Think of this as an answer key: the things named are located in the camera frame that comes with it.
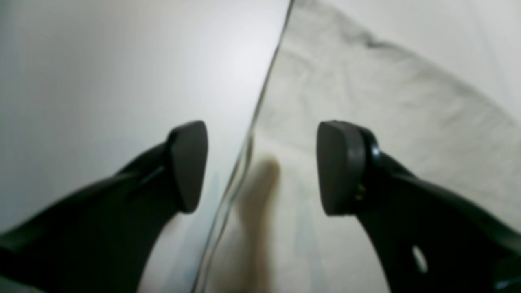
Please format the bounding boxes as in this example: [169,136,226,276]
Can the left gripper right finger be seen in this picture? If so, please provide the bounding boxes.
[317,120,521,293]

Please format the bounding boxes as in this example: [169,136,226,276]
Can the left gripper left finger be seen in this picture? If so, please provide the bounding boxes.
[0,120,208,293]

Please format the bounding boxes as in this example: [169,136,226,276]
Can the grey t-shirt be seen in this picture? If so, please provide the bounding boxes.
[192,0,520,293]

